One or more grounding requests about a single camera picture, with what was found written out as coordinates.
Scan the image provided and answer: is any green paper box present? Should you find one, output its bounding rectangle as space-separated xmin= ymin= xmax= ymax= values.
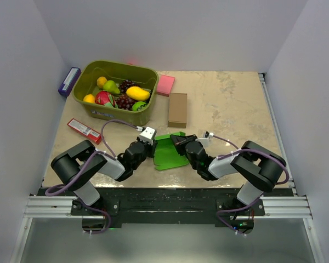
xmin=153 ymin=134 xmax=189 ymax=171

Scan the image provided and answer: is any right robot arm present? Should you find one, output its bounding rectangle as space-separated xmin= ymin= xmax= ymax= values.
xmin=170 ymin=133 xmax=290 ymax=215

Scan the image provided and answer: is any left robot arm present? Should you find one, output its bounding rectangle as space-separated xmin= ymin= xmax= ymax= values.
xmin=46 ymin=138 xmax=157 ymax=215

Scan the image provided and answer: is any brown cardboard box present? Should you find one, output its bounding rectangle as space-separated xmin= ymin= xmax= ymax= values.
xmin=167 ymin=93 xmax=188 ymax=128

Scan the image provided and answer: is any red rectangular box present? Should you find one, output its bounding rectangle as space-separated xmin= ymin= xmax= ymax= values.
xmin=67 ymin=118 xmax=101 ymax=145

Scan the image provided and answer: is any pink box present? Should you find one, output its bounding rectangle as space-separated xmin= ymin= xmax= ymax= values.
xmin=156 ymin=75 xmax=175 ymax=97

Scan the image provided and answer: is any purple blue box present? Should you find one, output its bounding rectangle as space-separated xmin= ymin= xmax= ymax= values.
xmin=58 ymin=67 xmax=81 ymax=98

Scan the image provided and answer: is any green round fruit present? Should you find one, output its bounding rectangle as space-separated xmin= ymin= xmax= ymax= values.
xmin=132 ymin=101 xmax=148 ymax=112

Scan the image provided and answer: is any dark red grapes front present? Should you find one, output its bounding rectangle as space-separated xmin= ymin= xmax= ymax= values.
xmin=116 ymin=94 xmax=137 ymax=111

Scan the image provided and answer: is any yellow mango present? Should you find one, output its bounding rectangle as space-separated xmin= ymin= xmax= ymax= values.
xmin=126 ymin=86 xmax=151 ymax=101

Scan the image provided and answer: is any olive green plastic bin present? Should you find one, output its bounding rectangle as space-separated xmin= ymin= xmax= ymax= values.
xmin=72 ymin=60 xmax=158 ymax=125

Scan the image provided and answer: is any dark purple grapes back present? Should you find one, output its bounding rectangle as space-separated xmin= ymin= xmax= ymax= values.
xmin=118 ymin=79 xmax=138 ymax=93

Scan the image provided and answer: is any green pear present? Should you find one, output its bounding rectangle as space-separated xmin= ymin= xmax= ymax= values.
xmin=103 ymin=80 xmax=121 ymax=95

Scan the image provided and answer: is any yellow lemon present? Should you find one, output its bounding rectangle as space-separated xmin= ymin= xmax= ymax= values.
xmin=83 ymin=94 xmax=95 ymax=104

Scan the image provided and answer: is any small orange fruit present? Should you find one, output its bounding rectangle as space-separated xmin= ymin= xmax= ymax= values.
xmin=97 ymin=76 xmax=107 ymax=89

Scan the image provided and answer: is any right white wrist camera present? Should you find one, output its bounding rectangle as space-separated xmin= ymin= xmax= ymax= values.
xmin=196 ymin=131 xmax=214 ymax=147

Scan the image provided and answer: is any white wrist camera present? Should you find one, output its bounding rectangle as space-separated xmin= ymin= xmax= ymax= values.
xmin=196 ymin=131 xmax=214 ymax=147
xmin=138 ymin=127 xmax=157 ymax=146

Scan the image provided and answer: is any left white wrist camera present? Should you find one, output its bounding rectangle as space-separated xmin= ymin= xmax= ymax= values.
xmin=138 ymin=127 xmax=157 ymax=146

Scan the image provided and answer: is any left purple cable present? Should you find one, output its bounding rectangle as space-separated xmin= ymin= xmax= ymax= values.
xmin=45 ymin=119 xmax=143 ymax=197

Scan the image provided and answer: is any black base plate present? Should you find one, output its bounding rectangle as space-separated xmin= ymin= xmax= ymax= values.
xmin=70 ymin=186 xmax=265 ymax=228

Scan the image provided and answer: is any aluminium frame rail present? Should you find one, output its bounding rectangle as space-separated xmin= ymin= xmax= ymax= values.
xmin=24 ymin=196 xmax=103 ymax=219

